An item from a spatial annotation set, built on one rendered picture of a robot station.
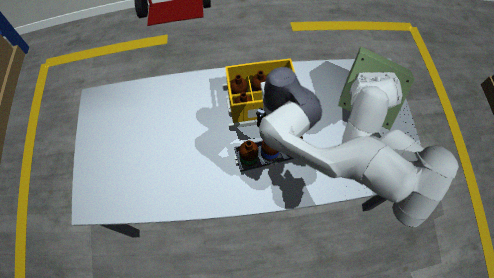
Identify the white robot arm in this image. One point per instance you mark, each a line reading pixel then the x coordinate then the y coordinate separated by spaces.
pixel 368 160

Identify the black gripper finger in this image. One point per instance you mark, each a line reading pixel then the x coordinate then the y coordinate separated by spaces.
pixel 260 115

